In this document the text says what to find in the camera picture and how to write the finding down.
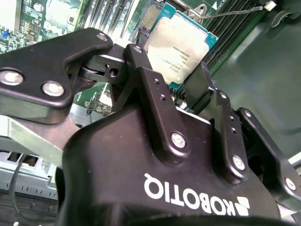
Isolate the CPU with silver heat spreader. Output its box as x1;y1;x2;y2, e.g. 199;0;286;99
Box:
146;9;219;86

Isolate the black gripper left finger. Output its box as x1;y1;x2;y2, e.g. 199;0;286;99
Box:
0;27;189;163

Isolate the thin metal locking lever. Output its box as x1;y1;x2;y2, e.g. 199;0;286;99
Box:
202;6;263;20

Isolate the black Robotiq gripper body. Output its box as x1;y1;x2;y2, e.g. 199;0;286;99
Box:
54;103;283;226

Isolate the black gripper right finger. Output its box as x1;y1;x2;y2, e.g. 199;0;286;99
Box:
185;61;301;210

